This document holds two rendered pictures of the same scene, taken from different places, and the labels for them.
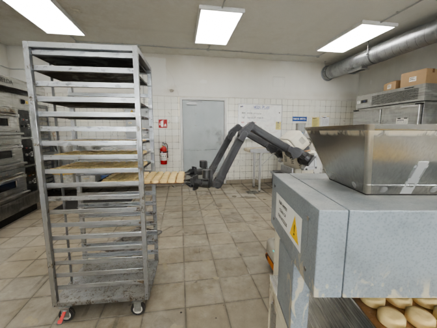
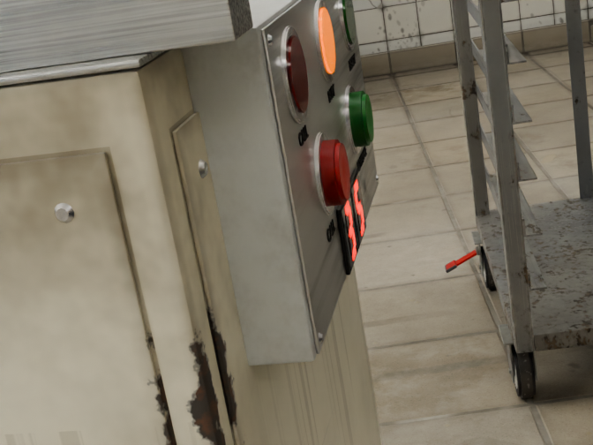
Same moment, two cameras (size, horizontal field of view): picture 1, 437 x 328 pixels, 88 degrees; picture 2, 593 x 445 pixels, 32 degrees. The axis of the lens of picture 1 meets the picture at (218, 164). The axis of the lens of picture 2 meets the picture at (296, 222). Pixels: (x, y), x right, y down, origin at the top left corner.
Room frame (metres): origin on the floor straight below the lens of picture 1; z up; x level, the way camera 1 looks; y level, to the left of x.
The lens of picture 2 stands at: (1.49, -1.02, 0.89)
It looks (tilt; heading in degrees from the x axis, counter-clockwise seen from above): 18 degrees down; 103
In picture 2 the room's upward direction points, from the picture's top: 10 degrees counter-clockwise
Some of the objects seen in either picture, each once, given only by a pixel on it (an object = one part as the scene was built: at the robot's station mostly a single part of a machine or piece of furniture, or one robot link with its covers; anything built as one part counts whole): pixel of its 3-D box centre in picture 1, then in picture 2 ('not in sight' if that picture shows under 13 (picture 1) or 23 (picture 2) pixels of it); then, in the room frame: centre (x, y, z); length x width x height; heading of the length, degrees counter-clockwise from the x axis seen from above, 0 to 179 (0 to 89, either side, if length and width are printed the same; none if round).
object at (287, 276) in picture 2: not in sight; (304, 129); (1.39, -0.53, 0.77); 0.24 x 0.04 x 0.14; 90
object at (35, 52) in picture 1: (84, 54); not in sight; (1.46, 0.82, 1.77); 0.64 x 0.03 x 0.03; 96
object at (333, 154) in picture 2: not in sight; (327, 173); (1.41, -0.58, 0.76); 0.03 x 0.02 x 0.03; 90
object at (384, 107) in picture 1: (396, 146); not in sight; (4.37, -3.43, 1.03); 1.40 x 0.90 x 2.05; 10
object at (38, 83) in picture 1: (87, 84); not in sight; (1.46, 0.82, 1.59); 0.64 x 0.03 x 0.03; 96
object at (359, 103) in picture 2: not in sight; (355, 119); (1.41, -0.48, 0.76); 0.03 x 0.02 x 0.03; 90
